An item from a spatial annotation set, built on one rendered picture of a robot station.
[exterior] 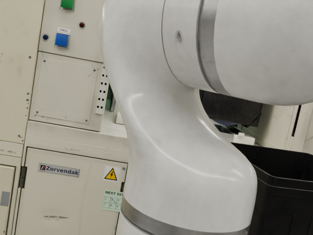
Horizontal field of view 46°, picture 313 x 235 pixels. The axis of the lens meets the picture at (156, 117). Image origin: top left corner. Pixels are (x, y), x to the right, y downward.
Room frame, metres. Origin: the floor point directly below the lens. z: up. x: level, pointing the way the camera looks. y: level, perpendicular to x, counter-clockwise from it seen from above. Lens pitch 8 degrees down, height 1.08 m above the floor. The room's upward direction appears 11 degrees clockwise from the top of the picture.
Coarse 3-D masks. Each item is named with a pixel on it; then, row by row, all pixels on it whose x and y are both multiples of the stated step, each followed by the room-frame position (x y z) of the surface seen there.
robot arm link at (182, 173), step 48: (144, 0) 0.31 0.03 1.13; (192, 0) 0.28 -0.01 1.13; (144, 48) 0.31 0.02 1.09; (192, 48) 0.28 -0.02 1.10; (144, 96) 0.32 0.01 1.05; (192, 96) 0.36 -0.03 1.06; (144, 144) 0.29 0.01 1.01; (192, 144) 0.30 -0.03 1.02; (144, 192) 0.29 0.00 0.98; (192, 192) 0.27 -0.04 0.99; (240, 192) 0.28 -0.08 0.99
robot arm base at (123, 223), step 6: (120, 210) 0.32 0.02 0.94; (120, 216) 0.31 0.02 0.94; (120, 222) 0.31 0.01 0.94; (126, 222) 0.30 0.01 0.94; (120, 228) 0.31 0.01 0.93; (126, 228) 0.30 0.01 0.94; (132, 228) 0.29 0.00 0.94; (138, 228) 0.29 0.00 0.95; (120, 234) 0.30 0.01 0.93; (126, 234) 0.29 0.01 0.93; (132, 234) 0.29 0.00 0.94; (138, 234) 0.28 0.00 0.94; (144, 234) 0.28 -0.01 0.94
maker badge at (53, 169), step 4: (40, 164) 0.99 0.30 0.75; (44, 164) 0.99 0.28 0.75; (48, 164) 0.99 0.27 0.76; (40, 168) 0.99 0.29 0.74; (44, 168) 0.99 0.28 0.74; (48, 168) 0.99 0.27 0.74; (52, 168) 0.99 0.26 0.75; (56, 168) 0.99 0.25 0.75; (60, 168) 1.00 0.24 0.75; (64, 168) 1.00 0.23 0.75; (68, 168) 1.00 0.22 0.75; (72, 168) 1.00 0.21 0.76; (48, 172) 0.99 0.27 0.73; (52, 172) 0.99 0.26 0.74; (56, 172) 1.00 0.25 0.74; (60, 172) 1.00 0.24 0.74; (64, 172) 1.00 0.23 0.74; (68, 172) 1.00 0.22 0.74; (72, 172) 1.00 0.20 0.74; (76, 172) 1.00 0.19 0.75; (76, 176) 1.00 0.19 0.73
